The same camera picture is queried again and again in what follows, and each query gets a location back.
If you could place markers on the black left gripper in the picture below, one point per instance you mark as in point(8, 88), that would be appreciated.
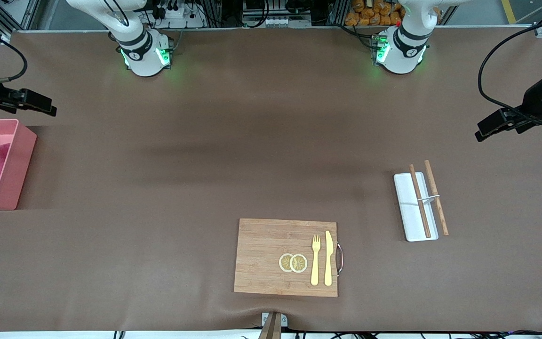
point(533, 102)

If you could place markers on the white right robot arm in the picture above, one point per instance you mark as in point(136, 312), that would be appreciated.
point(141, 56)

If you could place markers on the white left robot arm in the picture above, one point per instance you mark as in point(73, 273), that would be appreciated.
point(400, 54)

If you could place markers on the pink plastic bin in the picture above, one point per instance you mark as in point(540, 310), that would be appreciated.
point(17, 165)

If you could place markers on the thin white elastic band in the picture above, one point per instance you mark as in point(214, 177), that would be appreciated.
point(428, 198)

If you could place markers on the white rectangular tray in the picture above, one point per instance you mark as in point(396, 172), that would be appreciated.
point(407, 212)

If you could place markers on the orange packets pile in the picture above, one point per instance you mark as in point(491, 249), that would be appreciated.
point(374, 14)

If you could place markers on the white power strip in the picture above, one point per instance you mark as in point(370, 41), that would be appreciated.
point(181, 19)

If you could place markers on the yellow plastic knife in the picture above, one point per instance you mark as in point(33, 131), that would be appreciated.
point(328, 263)

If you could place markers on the yellow plastic fork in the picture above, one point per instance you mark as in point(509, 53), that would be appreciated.
point(315, 268)

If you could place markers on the yellow lemon slice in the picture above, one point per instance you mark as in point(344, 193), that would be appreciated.
point(284, 262)
point(299, 263)

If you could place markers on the grey metal mount bracket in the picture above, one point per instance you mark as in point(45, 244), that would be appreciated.
point(284, 321)

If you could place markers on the brown mount pole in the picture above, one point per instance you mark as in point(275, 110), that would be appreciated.
point(271, 329)

